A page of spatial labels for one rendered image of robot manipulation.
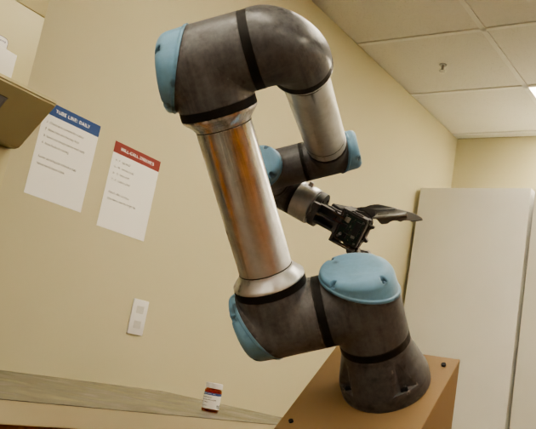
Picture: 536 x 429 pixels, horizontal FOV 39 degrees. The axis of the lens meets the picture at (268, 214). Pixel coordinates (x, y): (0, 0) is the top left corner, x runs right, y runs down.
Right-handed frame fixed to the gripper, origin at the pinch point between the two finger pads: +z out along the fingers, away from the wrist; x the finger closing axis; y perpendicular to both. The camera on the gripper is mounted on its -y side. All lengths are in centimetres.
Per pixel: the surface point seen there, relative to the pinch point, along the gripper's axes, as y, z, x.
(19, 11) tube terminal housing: 15, -92, 10
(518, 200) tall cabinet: -255, 11, 5
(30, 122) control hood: 20, -76, -9
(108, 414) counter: 28, -32, -48
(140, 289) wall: -69, -79, -64
